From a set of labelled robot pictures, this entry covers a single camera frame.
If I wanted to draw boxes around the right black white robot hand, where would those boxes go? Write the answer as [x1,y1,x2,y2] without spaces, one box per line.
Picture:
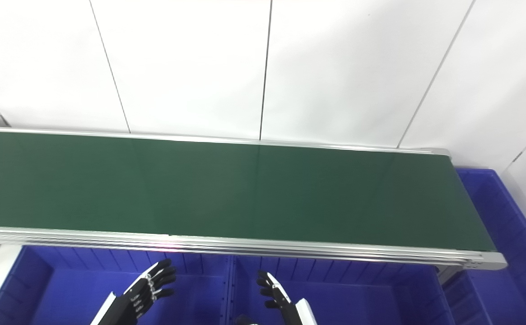
[257,269,320,325]

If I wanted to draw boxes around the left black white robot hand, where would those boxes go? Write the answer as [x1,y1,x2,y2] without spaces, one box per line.
[90,259,177,325]

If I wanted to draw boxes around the blue plastic bin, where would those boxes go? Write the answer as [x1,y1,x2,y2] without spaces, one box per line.
[441,168,526,325]
[229,255,455,325]
[0,246,233,325]

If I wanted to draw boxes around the green conveyor belt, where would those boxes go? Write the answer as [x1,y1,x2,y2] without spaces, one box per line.
[0,114,508,286]

